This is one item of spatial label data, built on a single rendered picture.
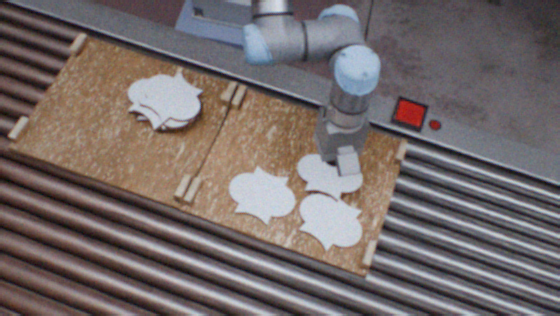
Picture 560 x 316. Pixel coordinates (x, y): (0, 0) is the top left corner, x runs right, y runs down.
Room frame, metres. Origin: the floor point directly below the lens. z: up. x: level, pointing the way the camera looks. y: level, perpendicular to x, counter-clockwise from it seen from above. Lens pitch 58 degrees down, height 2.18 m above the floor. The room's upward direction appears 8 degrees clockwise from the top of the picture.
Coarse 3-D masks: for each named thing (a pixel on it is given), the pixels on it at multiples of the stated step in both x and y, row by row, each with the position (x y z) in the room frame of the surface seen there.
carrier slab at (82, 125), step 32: (96, 64) 0.97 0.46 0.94; (128, 64) 0.98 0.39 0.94; (160, 64) 0.99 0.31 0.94; (64, 96) 0.86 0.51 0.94; (96, 96) 0.87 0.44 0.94; (32, 128) 0.76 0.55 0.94; (64, 128) 0.78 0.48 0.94; (96, 128) 0.79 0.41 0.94; (128, 128) 0.80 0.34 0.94; (160, 128) 0.81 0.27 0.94; (192, 128) 0.82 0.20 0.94; (64, 160) 0.69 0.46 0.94; (96, 160) 0.71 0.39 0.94; (128, 160) 0.72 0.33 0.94; (160, 160) 0.73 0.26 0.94; (192, 160) 0.74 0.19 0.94; (128, 192) 0.64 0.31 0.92; (160, 192) 0.65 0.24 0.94
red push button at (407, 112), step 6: (402, 102) 0.98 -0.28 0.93; (402, 108) 0.96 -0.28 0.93; (408, 108) 0.96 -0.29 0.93; (414, 108) 0.97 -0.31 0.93; (420, 108) 0.97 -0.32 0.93; (396, 114) 0.94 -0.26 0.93; (402, 114) 0.94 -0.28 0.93; (408, 114) 0.95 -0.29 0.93; (414, 114) 0.95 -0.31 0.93; (420, 114) 0.95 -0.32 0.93; (402, 120) 0.93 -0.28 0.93; (408, 120) 0.93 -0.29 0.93; (414, 120) 0.93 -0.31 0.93; (420, 120) 0.93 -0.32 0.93
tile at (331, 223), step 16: (304, 208) 0.65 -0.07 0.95; (320, 208) 0.66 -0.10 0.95; (336, 208) 0.66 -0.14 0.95; (352, 208) 0.67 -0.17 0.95; (304, 224) 0.61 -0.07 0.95; (320, 224) 0.62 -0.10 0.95; (336, 224) 0.62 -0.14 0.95; (352, 224) 0.63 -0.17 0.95; (320, 240) 0.58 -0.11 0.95; (336, 240) 0.59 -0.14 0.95; (352, 240) 0.59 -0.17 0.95
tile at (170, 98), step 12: (180, 72) 0.93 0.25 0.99; (156, 84) 0.89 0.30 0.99; (168, 84) 0.90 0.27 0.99; (180, 84) 0.90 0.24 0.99; (156, 96) 0.86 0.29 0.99; (168, 96) 0.86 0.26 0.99; (180, 96) 0.87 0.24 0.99; (192, 96) 0.87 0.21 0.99; (156, 108) 0.83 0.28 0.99; (168, 108) 0.83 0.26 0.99; (180, 108) 0.83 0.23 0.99; (192, 108) 0.84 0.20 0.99; (180, 120) 0.81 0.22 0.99
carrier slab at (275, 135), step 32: (256, 96) 0.93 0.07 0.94; (224, 128) 0.83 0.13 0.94; (256, 128) 0.84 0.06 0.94; (288, 128) 0.86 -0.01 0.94; (224, 160) 0.75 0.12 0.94; (256, 160) 0.76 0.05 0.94; (288, 160) 0.77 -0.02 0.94; (384, 160) 0.80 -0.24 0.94; (224, 192) 0.67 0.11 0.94; (384, 192) 0.72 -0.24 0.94; (224, 224) 0.59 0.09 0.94; (256, 224) 0.60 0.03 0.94; (288, 224) 0.61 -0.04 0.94; (320, 256) 0.55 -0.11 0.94; (352, 256) 0.56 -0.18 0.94
